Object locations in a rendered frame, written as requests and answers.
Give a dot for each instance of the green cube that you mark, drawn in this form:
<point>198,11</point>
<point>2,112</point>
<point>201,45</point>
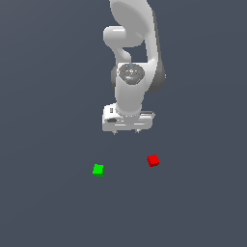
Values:
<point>98,170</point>

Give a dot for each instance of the red cube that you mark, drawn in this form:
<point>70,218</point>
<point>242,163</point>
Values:
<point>153,160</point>

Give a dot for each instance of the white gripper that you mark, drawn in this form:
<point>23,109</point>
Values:
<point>128,121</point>

